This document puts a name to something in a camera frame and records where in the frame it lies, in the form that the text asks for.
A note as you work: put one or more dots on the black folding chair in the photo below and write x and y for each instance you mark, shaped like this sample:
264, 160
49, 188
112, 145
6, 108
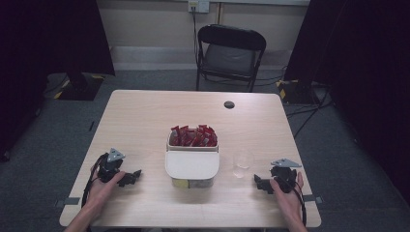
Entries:
230, 58

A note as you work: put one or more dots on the pile of red packets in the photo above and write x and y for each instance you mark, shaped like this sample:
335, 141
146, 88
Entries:
193, 137

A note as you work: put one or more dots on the grey tape strip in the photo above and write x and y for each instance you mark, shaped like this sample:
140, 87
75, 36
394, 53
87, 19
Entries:
314, 198
67, 201

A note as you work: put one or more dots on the black stand base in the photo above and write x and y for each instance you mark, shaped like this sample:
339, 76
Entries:
82, 88
296, 92

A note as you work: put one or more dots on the dark curtain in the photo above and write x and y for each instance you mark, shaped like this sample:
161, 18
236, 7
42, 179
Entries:
364, 64
48, 48

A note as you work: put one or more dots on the white box lid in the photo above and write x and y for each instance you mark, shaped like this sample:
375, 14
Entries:
192, 165

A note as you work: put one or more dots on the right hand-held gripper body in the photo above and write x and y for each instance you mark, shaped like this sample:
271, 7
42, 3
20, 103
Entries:
285, 175

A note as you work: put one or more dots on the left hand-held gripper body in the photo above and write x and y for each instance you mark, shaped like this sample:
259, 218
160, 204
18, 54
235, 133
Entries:
108, 169

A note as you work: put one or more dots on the person's left hand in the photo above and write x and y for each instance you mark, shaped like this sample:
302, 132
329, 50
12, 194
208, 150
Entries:
101, 191

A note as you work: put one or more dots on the person's right hand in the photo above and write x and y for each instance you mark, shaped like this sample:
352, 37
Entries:
288, 201

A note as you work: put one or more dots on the clear glass cup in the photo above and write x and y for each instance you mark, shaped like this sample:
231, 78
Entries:
243, 164

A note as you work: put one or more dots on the white storage box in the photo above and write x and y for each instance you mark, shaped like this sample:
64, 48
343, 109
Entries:
192, 183

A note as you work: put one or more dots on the white wall socket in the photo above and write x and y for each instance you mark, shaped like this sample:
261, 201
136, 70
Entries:
199, 5

